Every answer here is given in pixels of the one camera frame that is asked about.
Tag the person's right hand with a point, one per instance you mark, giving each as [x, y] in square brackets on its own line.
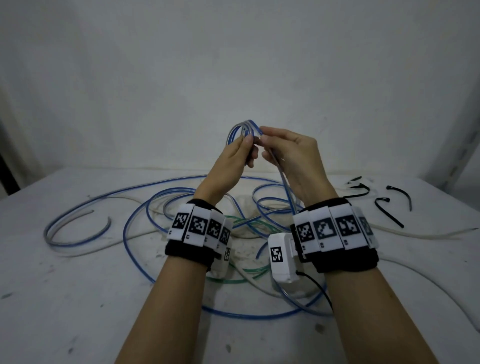
[303, 168]

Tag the person's left hand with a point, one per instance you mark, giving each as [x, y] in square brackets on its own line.
[225, 172]

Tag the curled black cable tie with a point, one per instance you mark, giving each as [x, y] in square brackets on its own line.
[354, 180]

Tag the person's left forearm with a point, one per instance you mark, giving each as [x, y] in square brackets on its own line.
[168, 311]

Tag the person's right forearm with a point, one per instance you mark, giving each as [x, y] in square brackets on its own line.
[375, 318]

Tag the left black marker wristband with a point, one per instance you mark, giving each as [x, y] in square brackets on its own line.
[195, 228]

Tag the black marker wristband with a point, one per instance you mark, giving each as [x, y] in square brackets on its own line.
[195, 228]
[337, 232]

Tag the right black marker wristband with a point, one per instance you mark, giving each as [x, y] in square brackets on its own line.
[337, 232]

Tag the white perforated shelf upright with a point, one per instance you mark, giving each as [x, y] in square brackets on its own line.
[461, 161]

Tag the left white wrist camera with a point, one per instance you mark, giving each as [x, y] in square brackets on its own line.
[223, 262]

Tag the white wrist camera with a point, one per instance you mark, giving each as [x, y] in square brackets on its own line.
[285, 262]
[223, 262]

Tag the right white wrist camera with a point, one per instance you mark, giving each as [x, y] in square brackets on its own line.
[285, 262]

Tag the black metal frame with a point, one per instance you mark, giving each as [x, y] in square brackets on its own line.
[7, 176]

